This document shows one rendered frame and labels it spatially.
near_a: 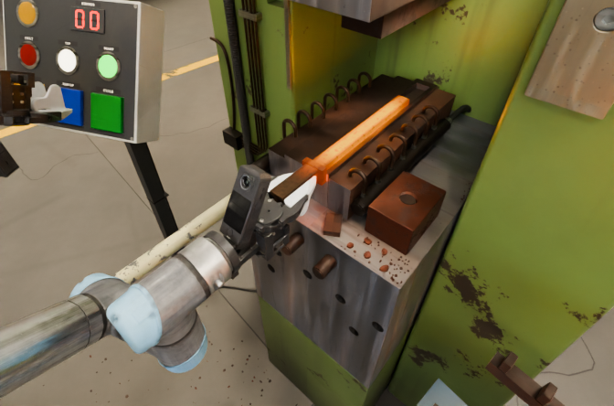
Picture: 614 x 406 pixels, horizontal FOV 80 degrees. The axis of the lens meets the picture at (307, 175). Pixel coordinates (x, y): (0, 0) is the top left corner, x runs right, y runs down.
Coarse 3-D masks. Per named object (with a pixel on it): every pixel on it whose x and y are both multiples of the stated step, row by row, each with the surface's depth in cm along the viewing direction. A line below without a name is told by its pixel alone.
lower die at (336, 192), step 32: (352, 96) 88; (384, 96) 86; (448, 96) 85; (320, 128) 78; (352, 128) 74; (384, 128) 74; (288, 160) 70; (352, 160) 68; (384, 160) 68; (320, 192) 69; (352, 192) 63
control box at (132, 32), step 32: (32, 0) 77; (64, 0) 75; (96, 0) 73; (32, 32) 78; (64, 32) 76; (96, 32) 74; (128, 32) 73; (160, 32) 78; (96, 64) 76; (128, 64) 74; (160, 64) 80; (128, 96) 76; (160, 96) 82; (64, 128) 81; (128, 128) 77
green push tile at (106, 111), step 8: (96, 96) 76; (104, 96) 76; (112, 96) 76; (96, 104) 77; (104, 104) 76; (112, 104) 76; (120, 104) 76; (96, 112) 77; (104, 112) 77; (112, 112) 76; (120, 112) 76; (96, 120) 78; (104, 120) 77; (112, 120) 77; (120, 120) 76; (96, 128) 78; (104, 128) 78; (112, 128) 77; (120, 128) 77
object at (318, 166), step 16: (400, 96) 82; (384, 112) 77; (368, 128) 73; (336, 144) 69; (352, 144) 69; (304, 160) 65; (320, 160) 66; (336, 160) 67; (288, 176) 62; (304, 176) 62; (320, 176) 64; (272, 192) 59; (288, 192) 59
